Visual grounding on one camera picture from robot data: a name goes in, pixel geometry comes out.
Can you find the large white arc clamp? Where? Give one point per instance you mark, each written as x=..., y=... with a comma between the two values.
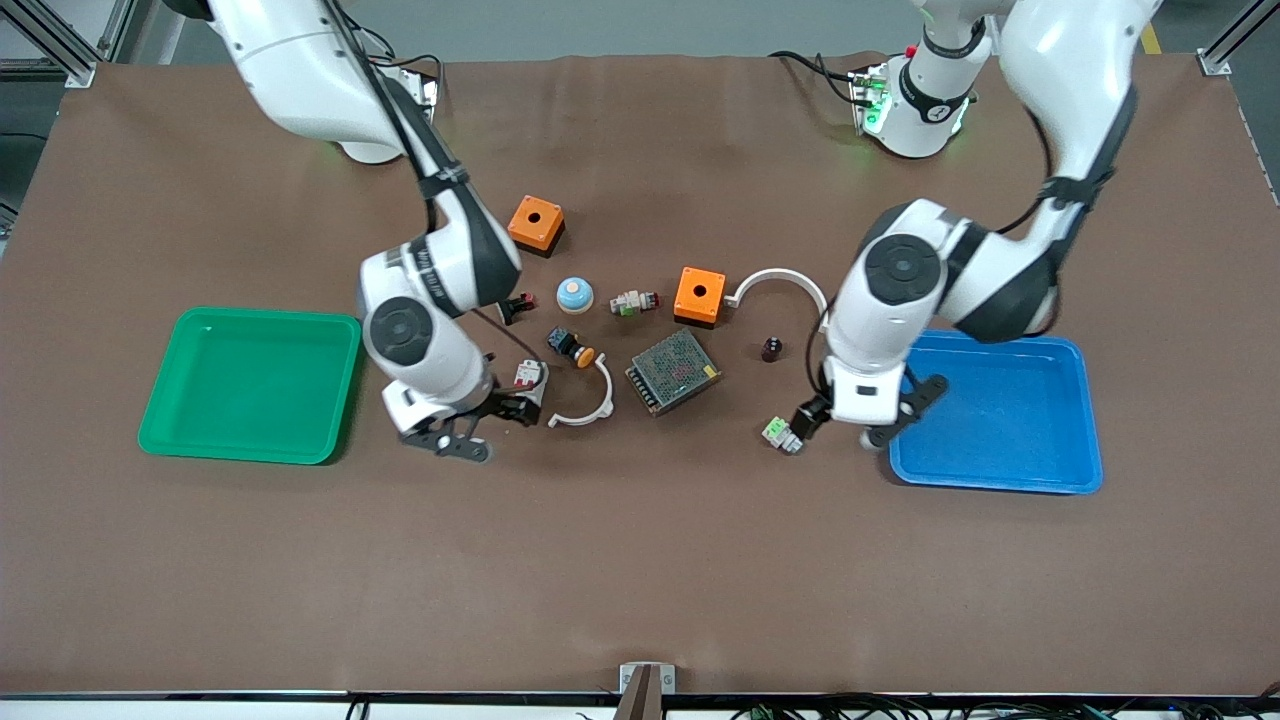
x=780, y=274

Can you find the black right camera bracket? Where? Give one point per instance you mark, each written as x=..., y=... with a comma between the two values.
x=450, y=442

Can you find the black orange push button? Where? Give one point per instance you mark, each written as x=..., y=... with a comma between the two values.
x=568, y=345

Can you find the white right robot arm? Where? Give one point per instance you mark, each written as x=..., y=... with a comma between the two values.
x=300, y=70

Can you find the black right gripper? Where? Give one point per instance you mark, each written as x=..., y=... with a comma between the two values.
x=506, y=405

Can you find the green plastic tray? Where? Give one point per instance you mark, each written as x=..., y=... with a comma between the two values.
x=250, y=390

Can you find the white red circuit breaker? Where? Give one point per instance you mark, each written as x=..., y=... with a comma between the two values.
x=530, y=377

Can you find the black cylindrical capacitor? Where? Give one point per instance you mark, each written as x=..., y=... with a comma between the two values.
x=772, y=350

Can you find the black camera bracket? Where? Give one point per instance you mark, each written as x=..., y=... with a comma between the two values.
x=450, y=442
x=915, y=395

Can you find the black left camera bracket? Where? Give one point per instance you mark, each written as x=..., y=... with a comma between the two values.
x=915, y=395

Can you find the aluminium frame profile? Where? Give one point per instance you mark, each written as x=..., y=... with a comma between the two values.
x=1235, y=35
x=60, y=50

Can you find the white red green indicator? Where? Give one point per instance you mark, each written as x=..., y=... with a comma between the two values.
x=633, y=302

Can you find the blue plastic tray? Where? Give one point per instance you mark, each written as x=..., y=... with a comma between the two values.
x=1000, y=430

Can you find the blue dome button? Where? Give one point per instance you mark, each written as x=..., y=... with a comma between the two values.
x=575, y=295

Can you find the orange button box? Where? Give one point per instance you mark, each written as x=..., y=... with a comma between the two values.
x=700, y=295
x=535, y=222

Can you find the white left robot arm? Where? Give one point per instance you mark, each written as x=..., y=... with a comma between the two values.
x=1060, y=60

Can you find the brown camera post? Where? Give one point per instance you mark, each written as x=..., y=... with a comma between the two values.
x=640, y=700

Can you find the green grey connector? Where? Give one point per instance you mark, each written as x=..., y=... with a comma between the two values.
x=779, y=435

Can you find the black red switch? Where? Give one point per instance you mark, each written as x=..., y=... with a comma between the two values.
x=518, y=308

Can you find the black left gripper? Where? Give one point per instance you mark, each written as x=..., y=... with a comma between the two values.
x=812, y=413

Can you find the small white arc clamp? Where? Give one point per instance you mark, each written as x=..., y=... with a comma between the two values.
x=606, y=392

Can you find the metal mesh power supply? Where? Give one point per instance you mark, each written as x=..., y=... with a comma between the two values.
x=673, y=372

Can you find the brown table mat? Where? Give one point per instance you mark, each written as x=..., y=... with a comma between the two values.
x=640, y=560

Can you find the metal table edge bracket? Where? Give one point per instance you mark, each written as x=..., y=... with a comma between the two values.
x=628, y=678

